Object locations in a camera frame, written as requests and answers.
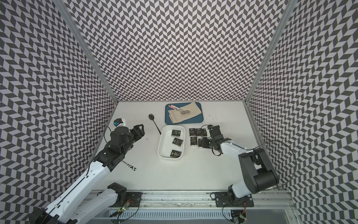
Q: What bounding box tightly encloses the black tissue pack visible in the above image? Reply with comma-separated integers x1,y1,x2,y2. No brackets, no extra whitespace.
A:
172,138,184,147
201,128,208,137
189,128,196,137
170,150,182,159
197,138,203,148
195,128,203,137
190,136,198,147
171,130,181,137

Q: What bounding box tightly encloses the white plastic storage box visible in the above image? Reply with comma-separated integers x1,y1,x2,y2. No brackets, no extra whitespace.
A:
157,125,186,161

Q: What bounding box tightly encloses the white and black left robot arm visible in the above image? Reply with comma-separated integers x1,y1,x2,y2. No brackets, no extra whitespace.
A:
29,123,145,224

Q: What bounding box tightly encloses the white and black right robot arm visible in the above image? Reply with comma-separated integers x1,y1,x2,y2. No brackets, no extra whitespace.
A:
202,125,279,205

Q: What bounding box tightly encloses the black metal spoon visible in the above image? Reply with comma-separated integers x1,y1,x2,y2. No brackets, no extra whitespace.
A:
148,114,162,135

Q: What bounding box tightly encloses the teal plastic tray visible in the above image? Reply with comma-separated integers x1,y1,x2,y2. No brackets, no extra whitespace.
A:
165,102,204,125

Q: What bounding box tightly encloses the beige folded cloth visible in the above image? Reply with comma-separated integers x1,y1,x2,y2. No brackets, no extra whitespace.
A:
168,102,202,124

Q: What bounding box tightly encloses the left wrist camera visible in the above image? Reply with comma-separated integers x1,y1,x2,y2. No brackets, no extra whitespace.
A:
113,118,127,127

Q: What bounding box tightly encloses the white handled spoon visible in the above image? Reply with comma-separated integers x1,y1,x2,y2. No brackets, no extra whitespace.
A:
172,105,191,115

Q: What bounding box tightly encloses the pink handled spoon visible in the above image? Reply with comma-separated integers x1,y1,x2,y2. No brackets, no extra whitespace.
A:
169,105,186,114

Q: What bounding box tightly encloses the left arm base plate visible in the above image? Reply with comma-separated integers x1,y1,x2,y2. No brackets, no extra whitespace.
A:
111,191,143,208

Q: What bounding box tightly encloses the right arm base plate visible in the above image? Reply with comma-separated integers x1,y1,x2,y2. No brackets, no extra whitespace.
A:
213,192,254,208

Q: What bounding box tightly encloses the aluminium front rail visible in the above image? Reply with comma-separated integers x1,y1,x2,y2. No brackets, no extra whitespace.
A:
83,190,297,211

